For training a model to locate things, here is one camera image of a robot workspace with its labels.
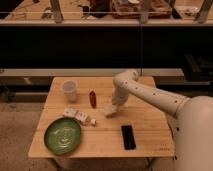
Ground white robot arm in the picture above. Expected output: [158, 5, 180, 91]
[112, 69, 213, 171]

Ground translucent plastic cup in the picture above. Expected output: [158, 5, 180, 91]
[61, 80, 77, 102]

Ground green plate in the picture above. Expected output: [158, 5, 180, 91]
[44, 118, 81, 155]

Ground wooden table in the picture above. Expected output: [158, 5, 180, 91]
[28, 77, 175, 159]

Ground white sponge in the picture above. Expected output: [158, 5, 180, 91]
[104, 105, 118, 117]

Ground red sausage toy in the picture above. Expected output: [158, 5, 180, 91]
[89, 91, 97, 108]

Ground black remote control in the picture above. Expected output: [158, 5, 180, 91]
[121, 125, 136, 150]

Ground dark equipment on right shelf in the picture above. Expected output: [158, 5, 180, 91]
[182, 54, 213, 82]

